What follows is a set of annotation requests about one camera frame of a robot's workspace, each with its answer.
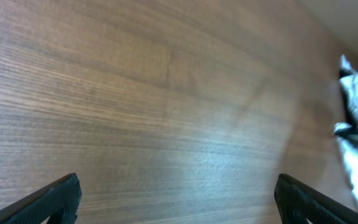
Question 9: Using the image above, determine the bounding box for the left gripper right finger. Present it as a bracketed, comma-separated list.
[274, 174, 358, 224]

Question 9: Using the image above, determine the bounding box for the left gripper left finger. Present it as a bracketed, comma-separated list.
[0, 173, 82, 224]

